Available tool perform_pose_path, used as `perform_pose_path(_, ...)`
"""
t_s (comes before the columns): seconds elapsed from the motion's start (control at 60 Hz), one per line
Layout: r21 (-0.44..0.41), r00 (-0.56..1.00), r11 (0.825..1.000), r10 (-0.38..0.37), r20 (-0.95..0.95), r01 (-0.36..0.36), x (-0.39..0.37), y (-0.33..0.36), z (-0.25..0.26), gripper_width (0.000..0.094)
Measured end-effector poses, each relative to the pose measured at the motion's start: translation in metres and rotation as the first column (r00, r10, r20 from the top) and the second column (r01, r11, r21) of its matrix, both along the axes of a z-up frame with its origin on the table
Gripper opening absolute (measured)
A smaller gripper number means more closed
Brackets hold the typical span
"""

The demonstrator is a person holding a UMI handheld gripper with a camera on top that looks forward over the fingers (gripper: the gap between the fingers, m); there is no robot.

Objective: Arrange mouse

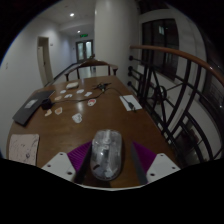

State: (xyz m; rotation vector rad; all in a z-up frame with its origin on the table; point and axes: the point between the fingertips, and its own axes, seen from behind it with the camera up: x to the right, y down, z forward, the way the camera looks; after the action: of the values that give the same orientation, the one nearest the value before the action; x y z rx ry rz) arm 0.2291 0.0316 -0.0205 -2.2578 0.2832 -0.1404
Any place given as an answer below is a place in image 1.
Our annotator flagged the white paper card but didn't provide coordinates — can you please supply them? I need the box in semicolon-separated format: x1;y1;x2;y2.
119;94;143;112

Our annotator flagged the black closed laptop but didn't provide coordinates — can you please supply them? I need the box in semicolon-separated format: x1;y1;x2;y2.
12;89;56;127

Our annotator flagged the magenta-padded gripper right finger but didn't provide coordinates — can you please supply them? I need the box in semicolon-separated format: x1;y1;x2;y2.
129;141;182;185

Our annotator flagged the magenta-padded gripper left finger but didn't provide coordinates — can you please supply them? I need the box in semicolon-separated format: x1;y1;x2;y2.
41;141;93;184

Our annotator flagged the small white box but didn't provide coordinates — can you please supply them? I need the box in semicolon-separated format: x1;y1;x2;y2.
65;82;80;90

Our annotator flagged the black cable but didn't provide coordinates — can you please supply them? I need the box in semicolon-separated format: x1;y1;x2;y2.
49;82;137;113

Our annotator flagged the white printed mouse pad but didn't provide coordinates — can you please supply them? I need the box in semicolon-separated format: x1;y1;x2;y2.
7;133;40;167

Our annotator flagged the side doorway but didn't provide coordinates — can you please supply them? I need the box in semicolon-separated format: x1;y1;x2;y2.
36;35;54;86

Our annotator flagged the black railing with wooden handrail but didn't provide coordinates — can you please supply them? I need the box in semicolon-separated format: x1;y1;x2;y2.
128;44;224;168

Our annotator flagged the wooden armchair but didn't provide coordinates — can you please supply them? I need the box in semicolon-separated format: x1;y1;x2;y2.
64;58;119;82

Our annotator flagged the glass double door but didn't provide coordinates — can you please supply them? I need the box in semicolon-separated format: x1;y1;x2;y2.
75;39;94;63

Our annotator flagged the dark framed window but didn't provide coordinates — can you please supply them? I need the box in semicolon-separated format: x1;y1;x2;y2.
141;18;179;81

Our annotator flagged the small black charger block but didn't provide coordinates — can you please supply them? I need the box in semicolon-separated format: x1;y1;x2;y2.
40;98;54;111

